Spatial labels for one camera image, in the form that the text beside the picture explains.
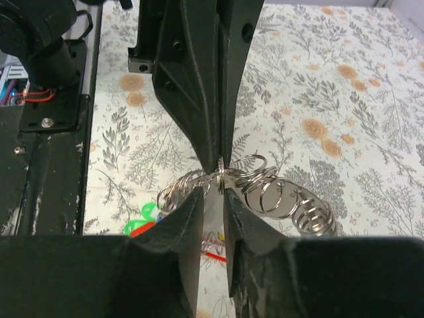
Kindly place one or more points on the floral table mat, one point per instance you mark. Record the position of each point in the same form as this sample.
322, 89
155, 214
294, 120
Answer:
332, 96

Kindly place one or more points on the red key tag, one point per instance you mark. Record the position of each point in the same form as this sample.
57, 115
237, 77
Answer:
142, 229

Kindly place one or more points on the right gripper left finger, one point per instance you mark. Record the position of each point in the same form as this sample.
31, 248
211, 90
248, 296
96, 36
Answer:
154, 274

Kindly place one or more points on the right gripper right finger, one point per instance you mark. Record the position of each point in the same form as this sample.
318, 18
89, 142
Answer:
270, 275

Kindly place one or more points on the green key tag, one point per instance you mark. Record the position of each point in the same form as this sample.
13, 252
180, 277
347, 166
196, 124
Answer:
149, 213

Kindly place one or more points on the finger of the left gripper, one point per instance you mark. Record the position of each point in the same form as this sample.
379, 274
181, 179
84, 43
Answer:
237, 23
177, 44

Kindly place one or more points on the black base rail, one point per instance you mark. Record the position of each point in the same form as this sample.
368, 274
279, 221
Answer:
44, 135

